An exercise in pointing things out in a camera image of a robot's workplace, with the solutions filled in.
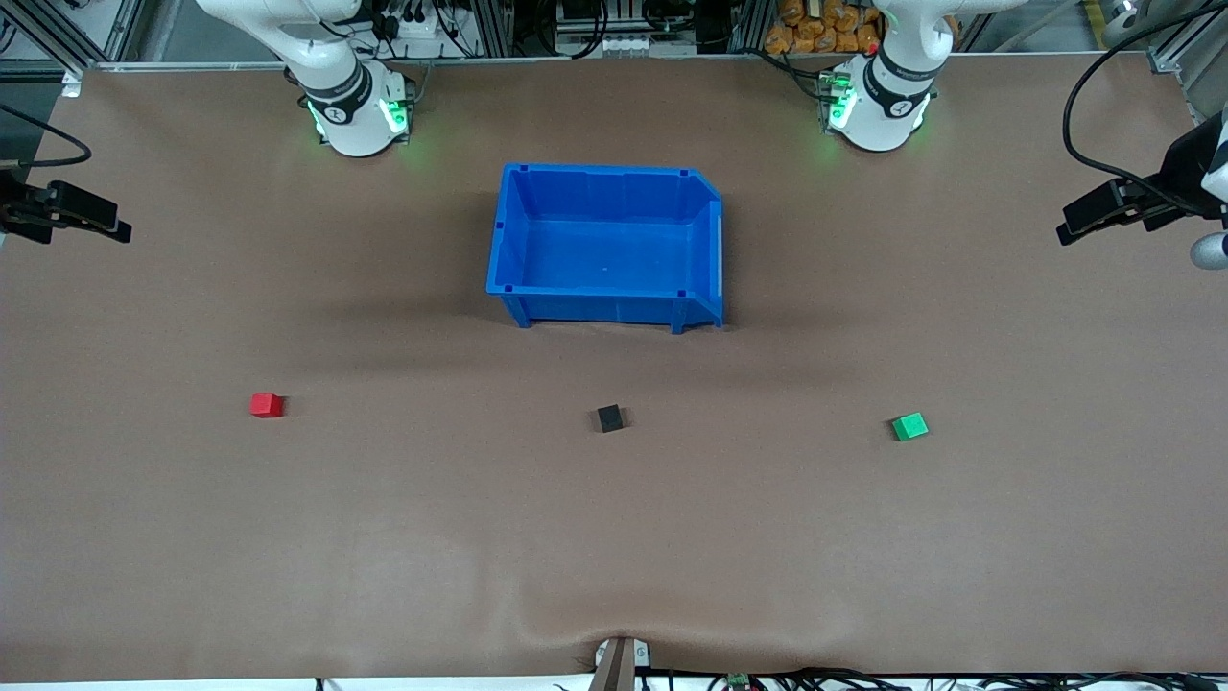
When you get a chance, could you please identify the white power strip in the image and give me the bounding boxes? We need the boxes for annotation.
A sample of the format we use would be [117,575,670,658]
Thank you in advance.
[379,8,454,41]

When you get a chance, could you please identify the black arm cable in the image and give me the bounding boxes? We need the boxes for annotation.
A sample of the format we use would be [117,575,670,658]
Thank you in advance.
[1062,8,1228,224]
[0,103,93,170]

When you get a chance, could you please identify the blue plastic storage bin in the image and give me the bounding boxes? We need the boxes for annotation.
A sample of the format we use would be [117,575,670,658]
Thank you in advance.
[485,162,724,335]

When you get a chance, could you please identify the orange snack bags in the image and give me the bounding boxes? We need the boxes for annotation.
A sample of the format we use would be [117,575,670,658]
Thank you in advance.
[764,0,886,55]

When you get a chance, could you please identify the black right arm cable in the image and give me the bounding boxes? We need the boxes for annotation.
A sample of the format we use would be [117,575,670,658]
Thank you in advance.
[0,103,93,170]

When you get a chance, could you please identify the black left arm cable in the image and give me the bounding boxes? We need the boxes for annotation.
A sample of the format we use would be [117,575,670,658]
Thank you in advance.
[1062,8,1228,224]

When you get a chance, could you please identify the front camera mount bracket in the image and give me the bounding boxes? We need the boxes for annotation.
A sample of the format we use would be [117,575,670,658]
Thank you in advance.
[592,636,652,691]

